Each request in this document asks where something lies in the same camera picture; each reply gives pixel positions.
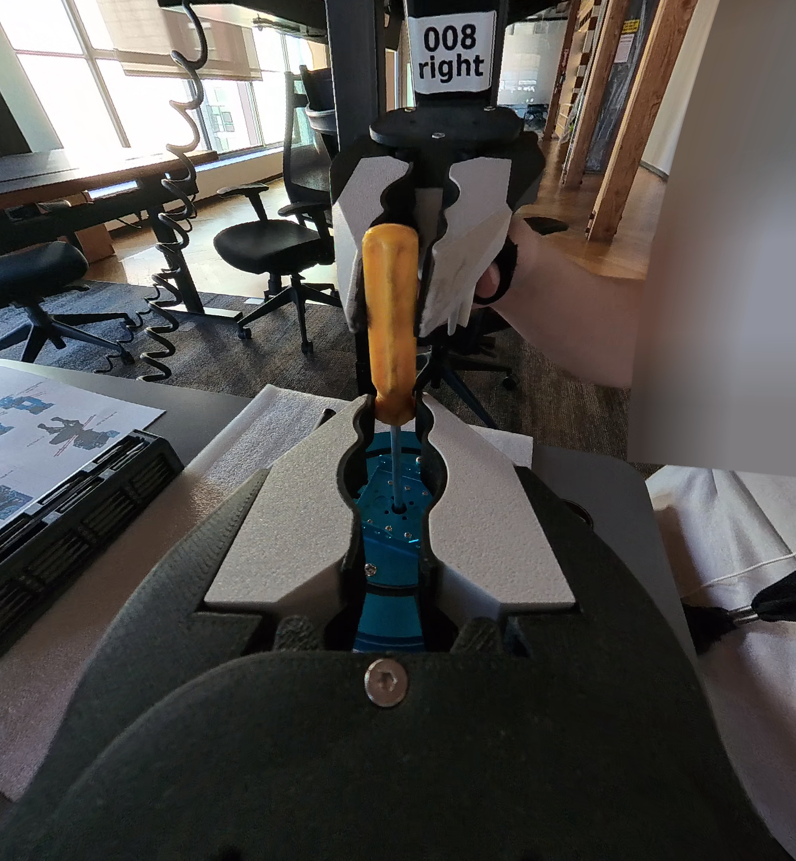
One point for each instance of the window with roller blind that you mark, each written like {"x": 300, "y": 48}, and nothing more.
{"x": 48, "y": 81}

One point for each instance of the black office stool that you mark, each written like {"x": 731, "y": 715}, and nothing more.
{"x": 21, "y": 266}

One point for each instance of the black office chair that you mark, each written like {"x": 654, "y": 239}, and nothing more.
{"x": 263, "y": 245}
{"x": 465, "y": 363}

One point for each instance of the black metal post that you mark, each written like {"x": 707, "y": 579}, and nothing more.
{"x": 354, "y": 67}

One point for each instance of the brown cardboard box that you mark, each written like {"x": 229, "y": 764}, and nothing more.
{"x": 98, "y": 242}

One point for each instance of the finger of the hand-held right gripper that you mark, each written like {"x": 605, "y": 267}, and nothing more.
{"x": 478, "y": 202}
{"x": 357, "y": 195}

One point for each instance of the black screwdriver bit case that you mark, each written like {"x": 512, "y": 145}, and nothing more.
{"x": 68, "y": 538}

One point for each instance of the person's right hand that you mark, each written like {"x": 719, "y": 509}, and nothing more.
{"x": 532, "y": 269}

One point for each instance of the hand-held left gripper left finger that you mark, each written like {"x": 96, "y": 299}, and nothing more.
{"x": 283, "y": 538}

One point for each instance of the blue metal bracket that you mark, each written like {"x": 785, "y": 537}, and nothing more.
{"x": 388, "y": 605}

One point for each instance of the wooden post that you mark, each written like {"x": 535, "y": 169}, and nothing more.
{"x": 589, "y": 87}
{"x": 640, "y": 101}

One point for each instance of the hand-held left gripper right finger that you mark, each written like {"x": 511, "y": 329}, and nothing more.
{"x": 498, "y": 531}

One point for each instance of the white foam sheet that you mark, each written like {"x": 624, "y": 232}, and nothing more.
{"x": 7, "y": 726}

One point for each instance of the printed instruction booklet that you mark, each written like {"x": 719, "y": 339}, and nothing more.
{"x": 34, "y": 430}

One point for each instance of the dark wooden table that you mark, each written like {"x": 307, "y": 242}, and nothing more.
{"x": 68, "y": 175}

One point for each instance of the person's white shirt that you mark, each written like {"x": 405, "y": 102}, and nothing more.
{"x": 741, "y": 740}

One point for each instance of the person's right forearm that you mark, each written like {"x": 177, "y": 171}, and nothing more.
{"x": 586, "y": 323}

